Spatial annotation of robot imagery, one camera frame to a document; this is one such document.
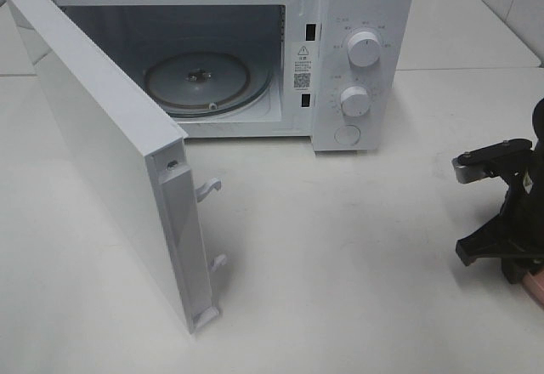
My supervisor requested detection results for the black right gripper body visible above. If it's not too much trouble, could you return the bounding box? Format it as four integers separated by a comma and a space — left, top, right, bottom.
450, 137, 544, 247

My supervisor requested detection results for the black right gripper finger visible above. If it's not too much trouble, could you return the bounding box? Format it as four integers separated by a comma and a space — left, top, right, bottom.
456, 216, 543, 266
503, 258, 534, 284

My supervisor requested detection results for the pink round plate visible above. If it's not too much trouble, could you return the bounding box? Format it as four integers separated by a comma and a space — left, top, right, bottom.
522, 270, 544, 306

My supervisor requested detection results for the round white door button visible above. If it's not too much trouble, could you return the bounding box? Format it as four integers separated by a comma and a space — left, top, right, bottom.
334, 125, 360, 146

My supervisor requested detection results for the white microwave door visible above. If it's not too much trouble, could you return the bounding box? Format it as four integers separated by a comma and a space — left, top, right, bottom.
7, 0, 224, 332

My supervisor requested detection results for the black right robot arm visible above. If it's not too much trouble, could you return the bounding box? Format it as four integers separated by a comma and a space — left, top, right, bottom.
452, 101, 543, 284

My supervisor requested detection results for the lower white timer knob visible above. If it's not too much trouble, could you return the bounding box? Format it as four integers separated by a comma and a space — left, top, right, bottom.
340, 86, 371, 117

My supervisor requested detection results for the upper white power knob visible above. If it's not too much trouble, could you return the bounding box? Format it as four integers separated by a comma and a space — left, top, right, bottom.
346, 29, 382, 68

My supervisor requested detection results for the white microwave oven body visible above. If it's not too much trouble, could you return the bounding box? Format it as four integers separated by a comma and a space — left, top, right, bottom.
52, 0, 411, 151

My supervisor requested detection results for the glass microwave turntable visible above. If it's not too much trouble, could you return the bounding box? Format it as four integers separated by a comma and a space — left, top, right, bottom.
144, 51, 273, 118

